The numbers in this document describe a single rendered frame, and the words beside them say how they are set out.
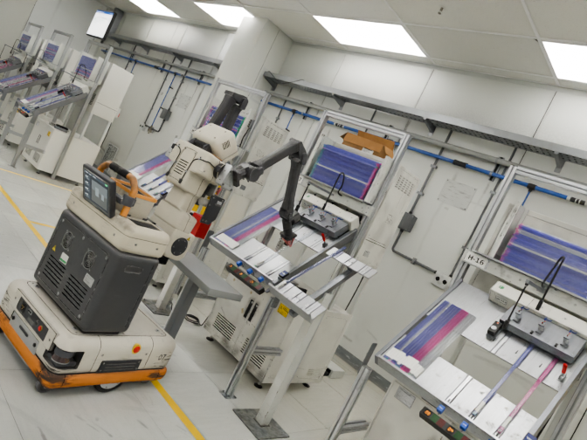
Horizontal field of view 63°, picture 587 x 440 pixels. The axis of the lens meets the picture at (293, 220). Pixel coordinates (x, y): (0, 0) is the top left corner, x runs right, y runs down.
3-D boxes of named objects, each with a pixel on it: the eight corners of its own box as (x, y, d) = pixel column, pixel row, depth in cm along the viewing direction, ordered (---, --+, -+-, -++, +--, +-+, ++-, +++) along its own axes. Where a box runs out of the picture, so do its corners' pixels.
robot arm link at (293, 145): (294, 132, 273) (307, 138, 267) (295, 153, 281) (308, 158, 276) (235, 165, 249) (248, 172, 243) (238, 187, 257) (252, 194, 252)
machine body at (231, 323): (257, 391, 303) (300, 305, 299) (199, 334, 349) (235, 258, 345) (315, 389, 351) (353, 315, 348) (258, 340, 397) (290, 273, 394)
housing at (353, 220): (351, 239, 314) (350, 222, 306) (301, 213, 347) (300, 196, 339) (360, 234, 318) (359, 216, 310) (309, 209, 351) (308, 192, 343)
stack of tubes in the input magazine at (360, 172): (361, 199, 308) (379, 161, 306) (307, 175, 341) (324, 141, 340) (370, 204, 317) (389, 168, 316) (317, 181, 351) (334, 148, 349)
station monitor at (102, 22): (101, 41, 614) (114, 11, 611) (85, 36, 652) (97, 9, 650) (111, 46, 624) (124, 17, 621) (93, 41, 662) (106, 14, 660)
